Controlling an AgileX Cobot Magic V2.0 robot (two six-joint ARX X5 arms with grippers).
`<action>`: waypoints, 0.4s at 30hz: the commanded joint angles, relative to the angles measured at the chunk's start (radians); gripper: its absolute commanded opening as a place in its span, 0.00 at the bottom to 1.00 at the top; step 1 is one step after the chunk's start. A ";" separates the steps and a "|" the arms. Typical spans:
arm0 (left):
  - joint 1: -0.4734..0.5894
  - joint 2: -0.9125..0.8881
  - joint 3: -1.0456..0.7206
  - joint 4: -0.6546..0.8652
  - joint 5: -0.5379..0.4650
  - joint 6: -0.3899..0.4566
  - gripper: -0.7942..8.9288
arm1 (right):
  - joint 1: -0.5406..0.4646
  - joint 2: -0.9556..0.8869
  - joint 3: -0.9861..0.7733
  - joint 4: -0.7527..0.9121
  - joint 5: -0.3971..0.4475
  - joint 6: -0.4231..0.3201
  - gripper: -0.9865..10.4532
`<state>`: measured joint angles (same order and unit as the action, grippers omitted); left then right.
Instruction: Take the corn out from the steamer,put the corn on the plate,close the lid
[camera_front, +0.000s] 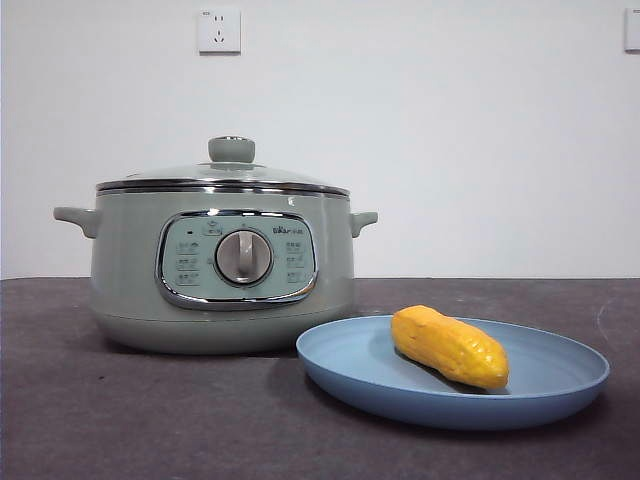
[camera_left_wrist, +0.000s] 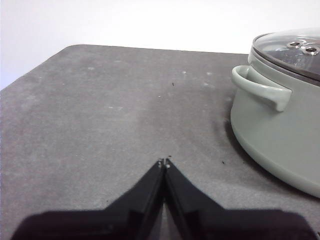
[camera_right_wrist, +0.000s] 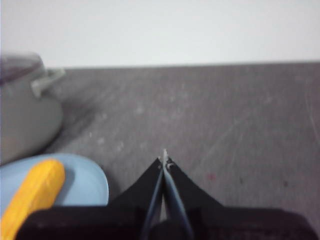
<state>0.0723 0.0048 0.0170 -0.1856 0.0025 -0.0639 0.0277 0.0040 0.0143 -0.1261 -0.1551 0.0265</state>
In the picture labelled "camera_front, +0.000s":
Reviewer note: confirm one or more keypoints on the glass lid with green knob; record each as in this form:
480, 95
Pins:
231, 148

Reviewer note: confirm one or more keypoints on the yellow corn cob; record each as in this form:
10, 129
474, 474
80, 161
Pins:
450, 350

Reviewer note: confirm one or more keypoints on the blue round plate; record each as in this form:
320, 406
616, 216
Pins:
360, 380

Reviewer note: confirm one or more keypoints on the pale green electric steamer pot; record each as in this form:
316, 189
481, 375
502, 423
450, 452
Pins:
130, 260

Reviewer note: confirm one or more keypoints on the grey round control dial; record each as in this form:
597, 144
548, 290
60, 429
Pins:
244, 257

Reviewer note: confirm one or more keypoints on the white wall power socket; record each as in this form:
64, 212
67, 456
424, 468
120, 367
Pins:
220, 31

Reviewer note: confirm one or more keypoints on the white wall plate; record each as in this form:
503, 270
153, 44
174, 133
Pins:
633, 30

